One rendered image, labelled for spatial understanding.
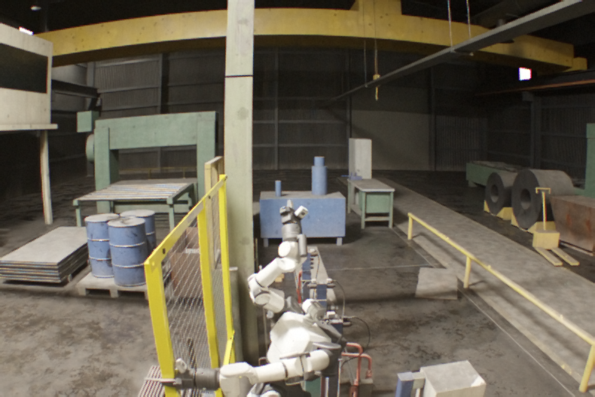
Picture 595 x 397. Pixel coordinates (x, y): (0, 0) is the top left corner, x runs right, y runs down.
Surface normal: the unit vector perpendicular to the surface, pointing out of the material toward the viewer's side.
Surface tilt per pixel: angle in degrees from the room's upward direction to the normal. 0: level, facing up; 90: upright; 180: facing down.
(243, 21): 90
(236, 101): 90
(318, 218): 90
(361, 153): 90
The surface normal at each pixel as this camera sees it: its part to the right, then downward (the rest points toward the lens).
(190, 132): 0.06, 0.18
